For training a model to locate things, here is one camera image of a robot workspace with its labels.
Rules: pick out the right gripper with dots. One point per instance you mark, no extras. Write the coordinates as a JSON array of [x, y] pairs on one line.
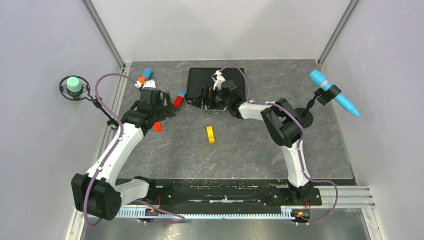
[[207, 91]]

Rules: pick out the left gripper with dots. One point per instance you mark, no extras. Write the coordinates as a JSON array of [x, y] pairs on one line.
[[168, 111]]

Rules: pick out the black poker chip case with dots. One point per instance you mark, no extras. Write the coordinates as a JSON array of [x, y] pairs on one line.
[[199, 77]]

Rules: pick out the red blue lego block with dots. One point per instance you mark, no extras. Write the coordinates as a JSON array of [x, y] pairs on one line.
[[179, 100]]

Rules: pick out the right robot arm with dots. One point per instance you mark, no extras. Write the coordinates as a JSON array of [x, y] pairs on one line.
[[282, 121]]

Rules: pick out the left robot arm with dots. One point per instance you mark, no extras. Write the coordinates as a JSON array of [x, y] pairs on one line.
[[96, 192]]

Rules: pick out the orange block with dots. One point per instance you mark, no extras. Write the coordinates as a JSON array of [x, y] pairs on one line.
[[158, 126]]

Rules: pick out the yellow arch block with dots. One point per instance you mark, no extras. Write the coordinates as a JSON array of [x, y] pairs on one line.
[[210, 134]]

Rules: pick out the blue orange toy car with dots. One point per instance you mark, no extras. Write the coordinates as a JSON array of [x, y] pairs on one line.
[[146, 76]]

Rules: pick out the green microphone on stand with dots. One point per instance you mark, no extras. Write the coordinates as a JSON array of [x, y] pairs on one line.
[[76, 88]]

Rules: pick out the blue microphone on stand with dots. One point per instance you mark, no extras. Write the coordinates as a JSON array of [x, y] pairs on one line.
[[325, 93]]

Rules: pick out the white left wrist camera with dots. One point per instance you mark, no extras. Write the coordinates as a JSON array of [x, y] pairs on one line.
[[145, 83]]

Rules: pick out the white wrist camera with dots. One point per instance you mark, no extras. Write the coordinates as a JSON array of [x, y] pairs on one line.
[[145, 83], [218, 79]]

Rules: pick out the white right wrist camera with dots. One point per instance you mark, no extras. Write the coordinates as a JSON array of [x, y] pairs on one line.
[[218, 79]]

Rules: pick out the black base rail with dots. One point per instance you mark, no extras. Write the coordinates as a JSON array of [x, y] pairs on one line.
[[230, 196]]

